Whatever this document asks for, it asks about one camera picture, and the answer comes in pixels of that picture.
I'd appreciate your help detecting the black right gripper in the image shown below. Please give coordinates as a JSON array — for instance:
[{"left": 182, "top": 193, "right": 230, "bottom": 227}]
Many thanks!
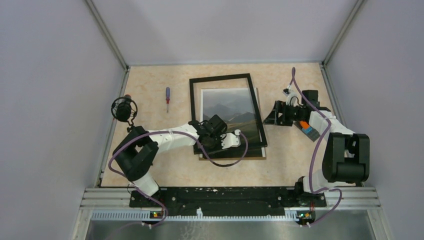
[{"left": 262, "top": 100, "right": 305, "bottom": 127}]

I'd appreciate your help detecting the black picture frame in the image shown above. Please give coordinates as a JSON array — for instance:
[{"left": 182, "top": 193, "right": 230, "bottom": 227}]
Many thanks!
[{"left": 189, "top": 73, "right": 268, "bottom": 160}]

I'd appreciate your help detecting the mountain landscape photo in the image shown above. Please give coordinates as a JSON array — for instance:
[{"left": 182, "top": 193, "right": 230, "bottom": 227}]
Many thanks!
[{"left": 200, "top": 87, "right": 266, "bottom": 159}]

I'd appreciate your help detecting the blue red screwdriver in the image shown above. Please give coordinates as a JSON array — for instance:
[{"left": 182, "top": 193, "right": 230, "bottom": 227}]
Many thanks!
[{"left": 165, "top": 87, "right": 171, "bottom": 113}]

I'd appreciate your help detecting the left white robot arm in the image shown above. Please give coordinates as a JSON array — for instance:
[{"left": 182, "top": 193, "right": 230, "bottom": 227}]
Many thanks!
[{"left": 112, "top": 115, "right": 228, "bottom": 207}]

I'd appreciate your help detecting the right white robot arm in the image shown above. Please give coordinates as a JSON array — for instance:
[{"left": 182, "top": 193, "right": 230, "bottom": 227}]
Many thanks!
[{"left": 263, "top": 88, "right": 370, "bottom": 206}]

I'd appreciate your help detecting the orange green tape dispenser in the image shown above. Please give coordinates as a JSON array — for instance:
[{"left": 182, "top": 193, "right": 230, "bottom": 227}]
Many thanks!
[{"left": 299, "top": 121, "right": 310, "bottom": 130}]

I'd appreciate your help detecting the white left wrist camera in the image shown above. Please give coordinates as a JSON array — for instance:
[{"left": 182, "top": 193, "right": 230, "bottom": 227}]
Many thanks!
[{"left": 220, "top": 129, "right": 241, "bottom": 150}]

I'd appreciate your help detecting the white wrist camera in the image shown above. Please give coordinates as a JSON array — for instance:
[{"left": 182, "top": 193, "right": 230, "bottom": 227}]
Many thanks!
[
  {"left": 220, "top": 129, "right": 241, "bottom": 150},
  {"left": 283, "top": 87, "right": 299, "bottom": 107}
]

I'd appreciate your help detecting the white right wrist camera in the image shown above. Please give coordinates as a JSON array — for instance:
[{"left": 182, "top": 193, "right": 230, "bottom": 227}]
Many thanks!
[{"left": 283, "top": 87, "right": 299, "bottom": 107}]

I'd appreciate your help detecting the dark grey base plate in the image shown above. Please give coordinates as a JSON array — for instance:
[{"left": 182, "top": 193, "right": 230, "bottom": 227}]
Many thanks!
[{"left": 293, "top": 121, "right": 321, "bottom": 142}]

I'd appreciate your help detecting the black microphone with shock mount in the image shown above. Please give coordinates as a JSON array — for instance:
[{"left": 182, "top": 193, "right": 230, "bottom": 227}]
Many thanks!
[{"left": 111, "top": 94, "right": 138, "bottom": 133}]

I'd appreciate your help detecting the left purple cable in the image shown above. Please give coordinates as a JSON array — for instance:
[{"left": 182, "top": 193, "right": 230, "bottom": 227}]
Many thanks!
[{"left": 107, "top": 130, "right": 249, "bottom": 229}]

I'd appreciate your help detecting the white cable duct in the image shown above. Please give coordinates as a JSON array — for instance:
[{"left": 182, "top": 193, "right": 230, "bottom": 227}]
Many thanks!
[{"left": 91, "top": 209, "right": 299, "bottom": 222}]

